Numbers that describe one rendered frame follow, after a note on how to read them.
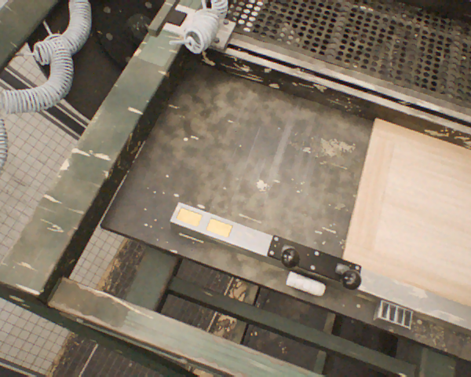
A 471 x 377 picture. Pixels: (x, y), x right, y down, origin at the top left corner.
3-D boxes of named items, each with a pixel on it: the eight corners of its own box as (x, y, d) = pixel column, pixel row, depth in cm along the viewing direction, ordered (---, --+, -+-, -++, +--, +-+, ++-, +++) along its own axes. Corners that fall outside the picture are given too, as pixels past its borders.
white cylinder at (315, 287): (284, 286, 94) (319, 298, 93) (287, 282, 91) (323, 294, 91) (288, 273, 95) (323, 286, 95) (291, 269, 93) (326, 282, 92)
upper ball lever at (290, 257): (293, 261, 93) (297, 272, 80) (276, 254, 94) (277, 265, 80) (299, 244, 93) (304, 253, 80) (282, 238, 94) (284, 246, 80)
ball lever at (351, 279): (346, 280, 93) (359, 294, 79) (329, 274, 93) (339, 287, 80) (352, 263, 92) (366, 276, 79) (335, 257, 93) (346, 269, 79)
